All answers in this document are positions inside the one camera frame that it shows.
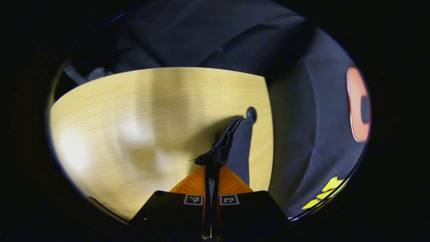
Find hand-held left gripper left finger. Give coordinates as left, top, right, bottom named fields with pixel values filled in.
left=129, top=165, right=211, bottom=240

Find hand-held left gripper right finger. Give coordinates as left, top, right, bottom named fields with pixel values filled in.
left=212, top=166, right=291, bottom=240

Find dark blue jeans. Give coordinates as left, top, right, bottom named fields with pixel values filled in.
left=194, top=116, right=255, bottom=187

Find black backdrop cloth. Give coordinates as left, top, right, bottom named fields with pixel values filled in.
left=67, top=0, right=372, bottom=219

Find pale grey bundle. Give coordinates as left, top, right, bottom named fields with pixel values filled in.
left=88, top=67, right=113, bottom=81

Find white desk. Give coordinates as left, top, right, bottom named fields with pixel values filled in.
left=64, top=64, right=88, bottom=85

